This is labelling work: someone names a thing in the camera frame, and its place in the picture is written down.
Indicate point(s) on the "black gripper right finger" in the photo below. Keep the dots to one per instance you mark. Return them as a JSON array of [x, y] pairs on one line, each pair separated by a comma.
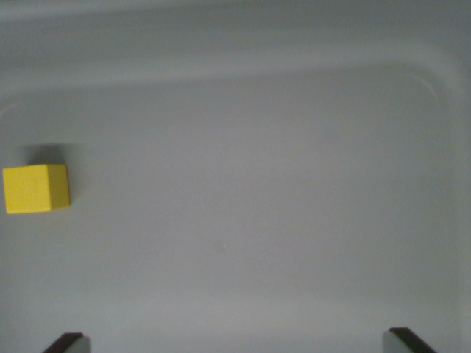
[[403, 342]]

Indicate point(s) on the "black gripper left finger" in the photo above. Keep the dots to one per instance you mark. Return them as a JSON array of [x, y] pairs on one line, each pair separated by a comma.
[[70, 343]]

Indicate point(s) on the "yellow cube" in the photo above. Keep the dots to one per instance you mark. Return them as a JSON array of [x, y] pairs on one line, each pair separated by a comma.
[[33, 189]]

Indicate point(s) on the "white plastic bin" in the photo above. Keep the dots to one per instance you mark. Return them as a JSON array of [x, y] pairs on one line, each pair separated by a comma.
[[257, 147]]

